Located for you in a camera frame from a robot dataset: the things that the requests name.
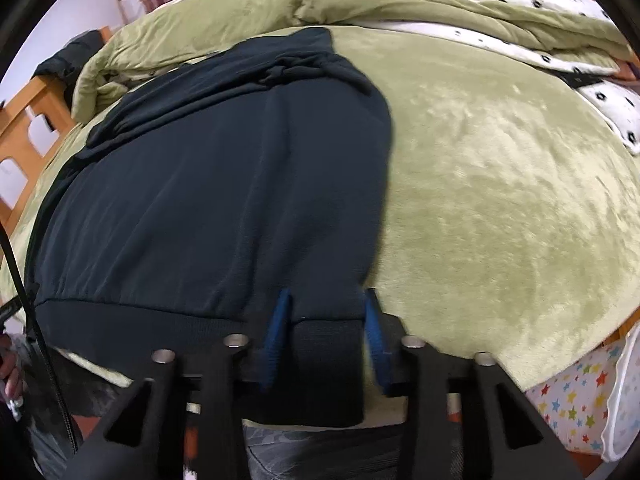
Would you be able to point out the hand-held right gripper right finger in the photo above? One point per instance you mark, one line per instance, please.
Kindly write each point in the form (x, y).
(375, 340)

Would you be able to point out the wooden coat rack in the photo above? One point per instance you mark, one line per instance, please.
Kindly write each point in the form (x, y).
(132, 5)

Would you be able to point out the person's trouser leg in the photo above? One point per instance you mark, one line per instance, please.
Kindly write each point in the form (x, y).
(300, 450)

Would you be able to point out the green plush bed sheet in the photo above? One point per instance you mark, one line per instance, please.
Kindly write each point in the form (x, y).
(500, 185)

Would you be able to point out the black jacket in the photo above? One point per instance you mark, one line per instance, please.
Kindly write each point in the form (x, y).
(65, 57)

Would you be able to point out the white flower print pillow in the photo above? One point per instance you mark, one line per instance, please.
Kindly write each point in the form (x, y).
(617, 110)

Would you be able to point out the green quilt with flower lining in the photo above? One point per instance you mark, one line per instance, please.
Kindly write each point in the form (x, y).
(225, 10)

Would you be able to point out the black long-sleeve sweatshirt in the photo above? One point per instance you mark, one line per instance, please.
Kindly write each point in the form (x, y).
(200, 185)

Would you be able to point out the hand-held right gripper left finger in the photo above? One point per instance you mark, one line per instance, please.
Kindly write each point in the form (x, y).
(277, 340)

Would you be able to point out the wooden bed frame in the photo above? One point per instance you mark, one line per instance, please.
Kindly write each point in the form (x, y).
(20, 125)

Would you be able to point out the star-patterned white fabric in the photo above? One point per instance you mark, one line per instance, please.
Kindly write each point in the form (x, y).
(575, 400)

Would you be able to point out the person's left hand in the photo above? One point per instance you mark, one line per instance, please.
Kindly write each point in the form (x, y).
(9, 375)

